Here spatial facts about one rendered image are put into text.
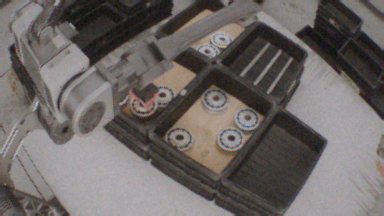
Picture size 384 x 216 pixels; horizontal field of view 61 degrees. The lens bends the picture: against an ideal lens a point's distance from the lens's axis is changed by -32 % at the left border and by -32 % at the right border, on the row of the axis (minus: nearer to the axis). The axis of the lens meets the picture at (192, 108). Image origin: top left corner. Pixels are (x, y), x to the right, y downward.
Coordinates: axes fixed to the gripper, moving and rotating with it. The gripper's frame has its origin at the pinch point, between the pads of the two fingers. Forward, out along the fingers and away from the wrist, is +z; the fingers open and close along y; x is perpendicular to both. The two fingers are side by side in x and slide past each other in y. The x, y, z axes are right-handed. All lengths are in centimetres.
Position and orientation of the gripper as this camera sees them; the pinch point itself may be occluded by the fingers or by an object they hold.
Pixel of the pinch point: (143, 103)
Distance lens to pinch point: 167.5
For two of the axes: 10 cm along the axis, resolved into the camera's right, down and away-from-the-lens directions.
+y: -7.3, -5.6, 3.9
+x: -6.8, 5.5, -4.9
